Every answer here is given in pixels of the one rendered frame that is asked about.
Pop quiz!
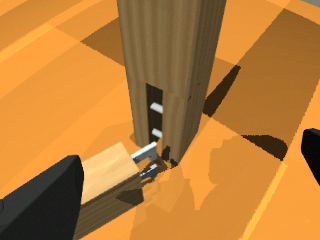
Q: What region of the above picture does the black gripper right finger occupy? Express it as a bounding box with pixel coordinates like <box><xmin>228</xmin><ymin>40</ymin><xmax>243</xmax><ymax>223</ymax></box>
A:
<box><xmin>300</xmin><ymin>128</ymin><xmax>320</xmax><ymax>185</ymax></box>

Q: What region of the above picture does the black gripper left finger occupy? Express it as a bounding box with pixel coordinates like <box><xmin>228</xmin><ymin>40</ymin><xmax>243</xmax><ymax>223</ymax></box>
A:
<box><xmin>0</xmin><ymin>155</ymin><xmax>85</xmax><ymax>240</ymax></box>

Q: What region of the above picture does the wooden post with slot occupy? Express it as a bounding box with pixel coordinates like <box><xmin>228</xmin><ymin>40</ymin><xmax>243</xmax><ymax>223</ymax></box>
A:
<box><xmin>117</xmin><ymin>0</ymin><xmax>227</xmax><ymax>167</ymax></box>

